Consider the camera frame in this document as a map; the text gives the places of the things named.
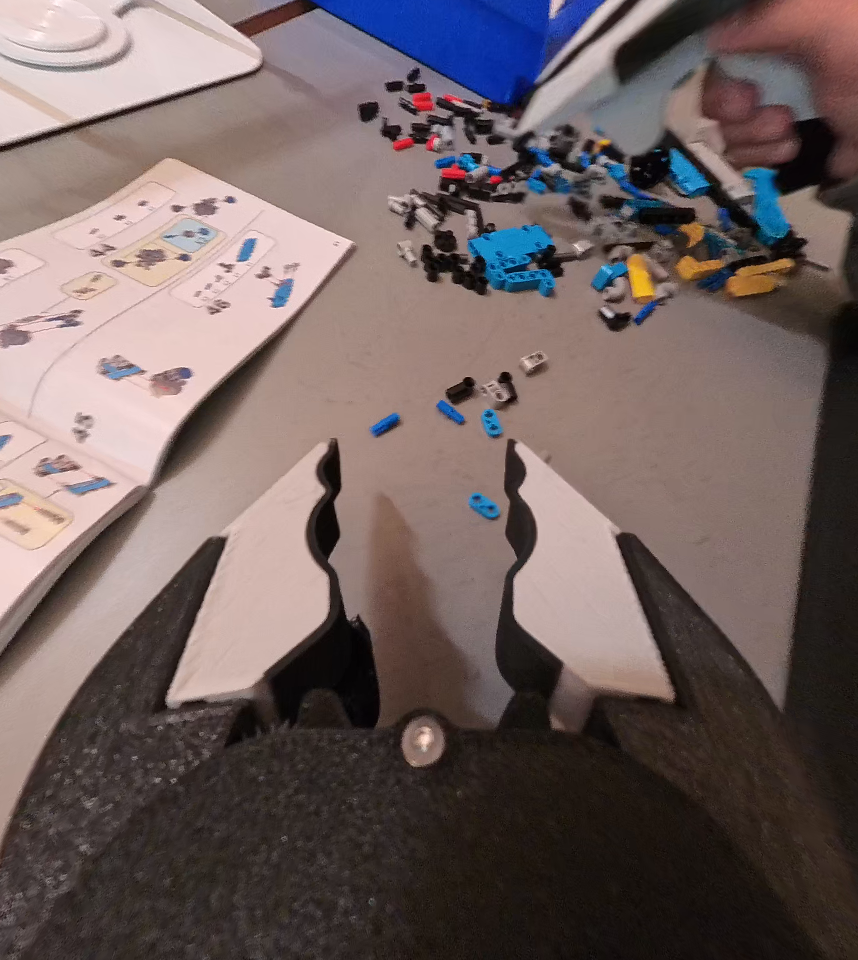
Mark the large blue frame block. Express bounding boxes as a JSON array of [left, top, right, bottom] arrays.
[[468, 225, 559, 296]]

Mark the instruction booklet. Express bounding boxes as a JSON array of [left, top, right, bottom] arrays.
[[0, 157, 357, 719]]

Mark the light blue blade piece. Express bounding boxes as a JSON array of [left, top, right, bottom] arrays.
[[744, 168, 794, 246]]

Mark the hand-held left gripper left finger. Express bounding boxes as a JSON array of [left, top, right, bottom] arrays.
[[165, 438, 346, 727]]

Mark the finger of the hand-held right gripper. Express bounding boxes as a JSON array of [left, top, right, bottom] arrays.
[[536, 0, 641, 85], [513, 6, 709, 153]]

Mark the blue bin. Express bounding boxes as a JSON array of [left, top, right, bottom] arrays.
[[316, 0, 611, 105]]

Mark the white stand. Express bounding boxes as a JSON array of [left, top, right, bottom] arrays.
[[0, 0, 264, 150]]

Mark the black wheel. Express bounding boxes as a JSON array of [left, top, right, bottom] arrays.
[[627, 148, 674, 189]]

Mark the pile of small building parts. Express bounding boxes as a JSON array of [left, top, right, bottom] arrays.
[[357, 67, 812, 333]]

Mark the light grey panel block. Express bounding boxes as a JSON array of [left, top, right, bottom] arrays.
[[699, 142, 756, 204]]

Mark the black perforated pad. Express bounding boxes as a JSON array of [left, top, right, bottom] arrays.
[[781, 307, 858, 960]]

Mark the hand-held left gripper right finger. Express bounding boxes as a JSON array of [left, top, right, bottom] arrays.
[[495, 438, 677, 735]]

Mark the light blue panel block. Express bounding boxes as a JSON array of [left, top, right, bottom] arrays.
[[669, 150, 712, 198]]

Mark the person's right hand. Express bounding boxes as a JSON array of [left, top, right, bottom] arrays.
[[699, 0, 858, 183]]

